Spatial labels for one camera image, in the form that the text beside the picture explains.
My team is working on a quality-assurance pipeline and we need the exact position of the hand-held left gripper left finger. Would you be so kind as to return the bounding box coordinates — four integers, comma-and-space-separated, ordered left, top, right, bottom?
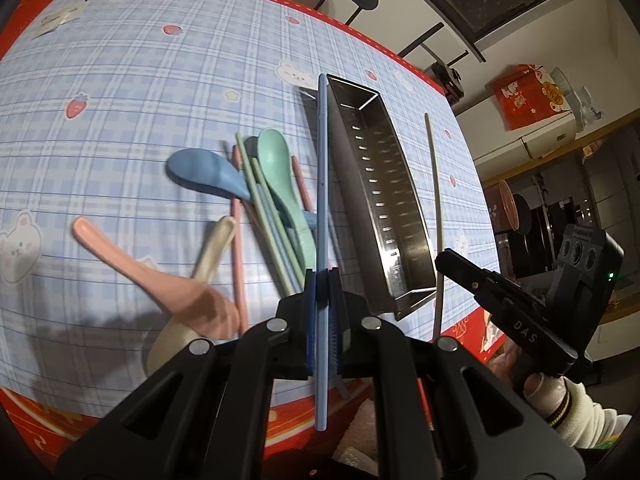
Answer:
54, 269, 319, 480

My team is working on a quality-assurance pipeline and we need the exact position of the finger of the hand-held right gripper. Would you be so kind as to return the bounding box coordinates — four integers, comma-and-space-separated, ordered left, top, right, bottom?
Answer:
434, 248, 580, 377

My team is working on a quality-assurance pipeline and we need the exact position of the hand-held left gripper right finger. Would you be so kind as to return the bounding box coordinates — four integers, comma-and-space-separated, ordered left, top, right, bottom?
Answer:
326, 268, 586, 480

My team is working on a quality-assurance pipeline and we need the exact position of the beige chopstick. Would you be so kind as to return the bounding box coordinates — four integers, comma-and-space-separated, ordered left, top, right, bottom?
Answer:
424, 112, 446, 342

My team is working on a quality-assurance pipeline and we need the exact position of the stainless steel utensil tray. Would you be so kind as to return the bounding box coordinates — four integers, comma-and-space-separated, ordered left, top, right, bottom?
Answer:
299, 73, 439, 322

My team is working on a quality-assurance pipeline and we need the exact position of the beige spoon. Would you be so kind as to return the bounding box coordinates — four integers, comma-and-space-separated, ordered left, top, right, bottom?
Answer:
146, 215, 239, 377

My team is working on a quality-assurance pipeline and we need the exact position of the green spoon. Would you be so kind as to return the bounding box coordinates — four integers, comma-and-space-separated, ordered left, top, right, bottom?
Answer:
257, 128, 319, 272

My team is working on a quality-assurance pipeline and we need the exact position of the pink spoon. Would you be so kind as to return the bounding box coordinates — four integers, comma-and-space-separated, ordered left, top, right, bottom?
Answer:
72, 216, 242, 339

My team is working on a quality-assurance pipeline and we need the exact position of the blue spoon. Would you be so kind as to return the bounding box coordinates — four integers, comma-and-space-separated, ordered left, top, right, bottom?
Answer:
166, 148, 321, 233

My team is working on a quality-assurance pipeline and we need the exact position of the person's right forearm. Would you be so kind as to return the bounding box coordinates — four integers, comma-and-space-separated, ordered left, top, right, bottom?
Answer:
545, 379, 633, 453

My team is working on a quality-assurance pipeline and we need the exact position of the person's right hand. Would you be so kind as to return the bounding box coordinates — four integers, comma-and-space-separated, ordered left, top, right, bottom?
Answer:
522, 372, 569, 414

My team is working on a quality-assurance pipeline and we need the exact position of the pink round basin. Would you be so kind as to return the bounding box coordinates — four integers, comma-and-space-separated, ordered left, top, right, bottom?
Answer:
482, 179, 519, 234

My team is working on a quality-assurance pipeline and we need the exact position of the white cabinet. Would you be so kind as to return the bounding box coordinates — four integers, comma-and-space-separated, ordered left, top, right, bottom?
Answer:
519, 110, 589, 162

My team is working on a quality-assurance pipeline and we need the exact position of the clear glass jar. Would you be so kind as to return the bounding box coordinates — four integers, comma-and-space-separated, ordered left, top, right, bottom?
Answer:
550, 67, 602, 129

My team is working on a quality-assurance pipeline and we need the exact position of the blue plaid tablecloth red border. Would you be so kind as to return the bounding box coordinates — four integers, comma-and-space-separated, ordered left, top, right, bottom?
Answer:
0, 0, 507, 461

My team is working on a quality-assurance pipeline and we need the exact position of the black chair frame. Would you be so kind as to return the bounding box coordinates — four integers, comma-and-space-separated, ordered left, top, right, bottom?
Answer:
398, 22, 472, 64

